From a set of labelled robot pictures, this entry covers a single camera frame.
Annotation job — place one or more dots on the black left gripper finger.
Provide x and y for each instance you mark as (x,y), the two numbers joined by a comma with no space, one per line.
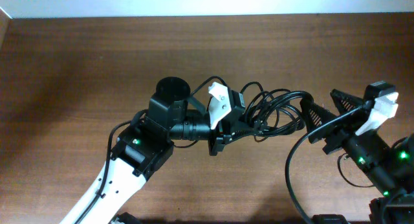
(235,134)
(247,125)

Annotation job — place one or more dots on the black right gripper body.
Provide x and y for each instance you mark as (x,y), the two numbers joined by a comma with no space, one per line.
(336,133)

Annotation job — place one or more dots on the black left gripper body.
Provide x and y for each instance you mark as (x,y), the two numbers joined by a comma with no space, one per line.
(218,136)

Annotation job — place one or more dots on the black base block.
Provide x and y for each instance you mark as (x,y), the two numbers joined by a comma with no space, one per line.
(329,219)

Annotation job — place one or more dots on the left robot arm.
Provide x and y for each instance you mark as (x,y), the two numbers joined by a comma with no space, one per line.
(147,142)

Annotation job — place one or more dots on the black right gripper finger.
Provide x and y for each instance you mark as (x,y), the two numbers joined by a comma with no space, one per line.
(314,115)
(345,102)

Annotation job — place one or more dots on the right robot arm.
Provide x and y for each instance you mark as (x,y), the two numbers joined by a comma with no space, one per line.
(389,168)

